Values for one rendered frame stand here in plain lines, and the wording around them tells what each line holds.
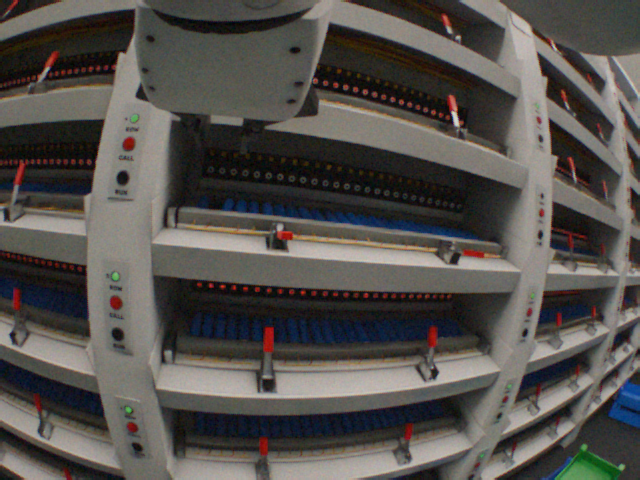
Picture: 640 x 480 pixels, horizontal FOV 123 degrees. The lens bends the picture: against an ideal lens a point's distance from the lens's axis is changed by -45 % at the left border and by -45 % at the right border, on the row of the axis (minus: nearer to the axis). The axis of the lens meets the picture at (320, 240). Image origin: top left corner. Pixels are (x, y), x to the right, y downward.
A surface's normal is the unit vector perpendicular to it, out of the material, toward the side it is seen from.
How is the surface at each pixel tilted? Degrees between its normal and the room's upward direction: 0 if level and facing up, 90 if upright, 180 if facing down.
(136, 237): 90
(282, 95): 170
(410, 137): 110
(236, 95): 174
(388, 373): 20
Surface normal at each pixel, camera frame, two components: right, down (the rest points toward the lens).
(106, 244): 0.25, 0.06
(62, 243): 0.20, 0.40
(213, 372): 0.18, -0.91
